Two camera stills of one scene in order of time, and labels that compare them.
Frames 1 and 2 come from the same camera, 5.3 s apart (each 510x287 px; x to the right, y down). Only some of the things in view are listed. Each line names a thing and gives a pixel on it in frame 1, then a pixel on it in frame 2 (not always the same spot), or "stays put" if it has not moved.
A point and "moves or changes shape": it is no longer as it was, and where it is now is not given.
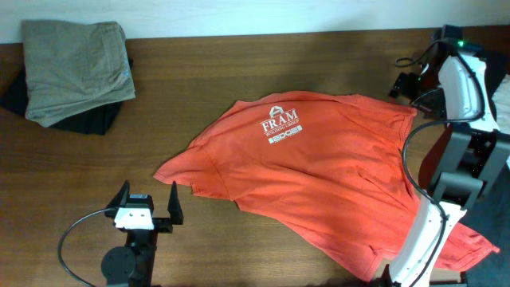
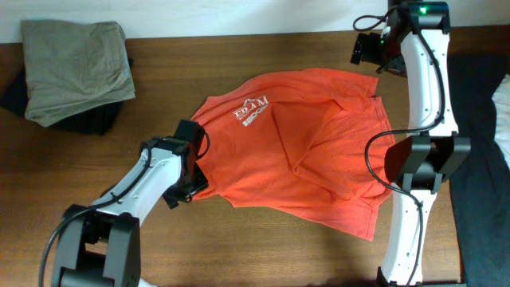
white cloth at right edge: [501, 99] stays put
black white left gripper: [166, 224] -> [173, 194]
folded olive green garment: [74, 68] stays put
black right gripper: [402, 87] -> [368, 54]
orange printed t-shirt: [328, 167] moves or changes shape
